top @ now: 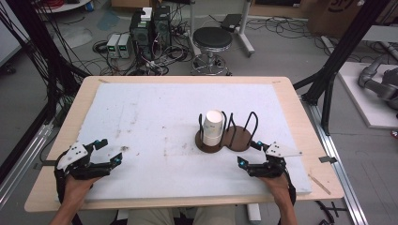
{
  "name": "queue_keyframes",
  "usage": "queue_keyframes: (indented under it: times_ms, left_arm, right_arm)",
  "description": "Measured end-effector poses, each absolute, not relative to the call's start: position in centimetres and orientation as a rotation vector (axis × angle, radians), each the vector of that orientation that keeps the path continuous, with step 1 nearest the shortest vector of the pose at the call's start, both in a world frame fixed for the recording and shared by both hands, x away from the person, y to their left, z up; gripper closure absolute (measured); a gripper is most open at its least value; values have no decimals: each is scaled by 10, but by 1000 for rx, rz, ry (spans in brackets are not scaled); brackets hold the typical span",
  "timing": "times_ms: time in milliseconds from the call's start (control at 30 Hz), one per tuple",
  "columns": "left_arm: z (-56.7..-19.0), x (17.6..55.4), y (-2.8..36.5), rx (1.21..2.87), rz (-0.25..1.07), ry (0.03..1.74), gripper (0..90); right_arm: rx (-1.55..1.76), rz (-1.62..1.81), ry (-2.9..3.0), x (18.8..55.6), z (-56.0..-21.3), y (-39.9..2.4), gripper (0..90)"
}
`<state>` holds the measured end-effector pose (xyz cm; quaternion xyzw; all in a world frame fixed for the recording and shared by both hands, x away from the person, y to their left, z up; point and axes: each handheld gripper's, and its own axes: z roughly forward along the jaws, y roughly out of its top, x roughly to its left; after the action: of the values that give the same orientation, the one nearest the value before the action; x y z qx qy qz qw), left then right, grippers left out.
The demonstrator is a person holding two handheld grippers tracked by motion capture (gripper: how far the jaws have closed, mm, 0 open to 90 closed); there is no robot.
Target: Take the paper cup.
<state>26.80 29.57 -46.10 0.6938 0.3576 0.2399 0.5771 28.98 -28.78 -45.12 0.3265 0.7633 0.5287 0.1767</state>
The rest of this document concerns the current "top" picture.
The flat black device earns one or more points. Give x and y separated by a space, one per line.
231 22

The black tape piece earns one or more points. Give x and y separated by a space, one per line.
47 163
328 159

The white platform board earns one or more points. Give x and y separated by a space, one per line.
366 106

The person's left hand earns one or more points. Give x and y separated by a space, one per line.
76 189

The black round stool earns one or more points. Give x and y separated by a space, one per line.
212 37

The white round table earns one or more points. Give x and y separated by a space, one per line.
67 7

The white foam mat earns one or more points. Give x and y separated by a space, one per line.
162 118

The brown cup holder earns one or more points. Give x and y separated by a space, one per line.
239 137

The person's beige trousers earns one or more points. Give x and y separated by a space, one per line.
150 217

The grey power supply unit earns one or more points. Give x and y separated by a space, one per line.
113 45
125 46

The black computer tower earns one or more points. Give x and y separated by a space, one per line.
140 34
162 28

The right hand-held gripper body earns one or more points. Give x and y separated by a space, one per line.
278 150

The brown cardboard box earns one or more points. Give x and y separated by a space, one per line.
338 15

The white table leg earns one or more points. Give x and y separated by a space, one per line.
254 213

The person's right hand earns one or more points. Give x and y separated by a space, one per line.
277 187

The small white box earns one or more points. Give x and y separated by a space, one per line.
146 14

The black metal frame post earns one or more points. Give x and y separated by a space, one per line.
347 43
40 40

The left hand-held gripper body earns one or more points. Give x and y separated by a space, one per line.
73 153

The aluminium rail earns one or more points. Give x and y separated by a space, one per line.
341 175
22 165

